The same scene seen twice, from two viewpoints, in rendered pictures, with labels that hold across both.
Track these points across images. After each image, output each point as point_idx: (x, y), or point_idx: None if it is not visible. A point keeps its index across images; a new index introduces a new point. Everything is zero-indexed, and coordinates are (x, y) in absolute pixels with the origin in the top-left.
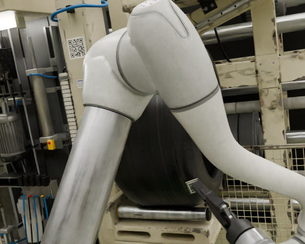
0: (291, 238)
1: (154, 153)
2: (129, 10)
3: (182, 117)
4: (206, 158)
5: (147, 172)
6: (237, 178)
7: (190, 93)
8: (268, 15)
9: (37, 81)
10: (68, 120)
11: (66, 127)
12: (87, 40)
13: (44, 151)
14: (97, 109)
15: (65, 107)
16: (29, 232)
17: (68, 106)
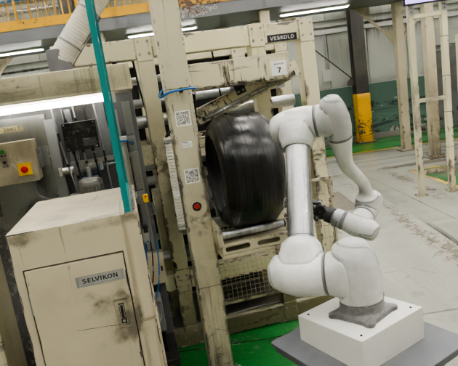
0: (356, 208)
1: (270, 181)
2: (193, 91)
3: (342, 145)
4: (342, 165)
5: (264, 194)
6: (350, 174)
7: (348, 133)
8: (267, 96)
9: (125, 147)
10: (170, 174)
11: (141, 186)
12: (192, 112)
13: None
14: (302, 144)
15: (139, 168)
16: None
17: (171, 163)
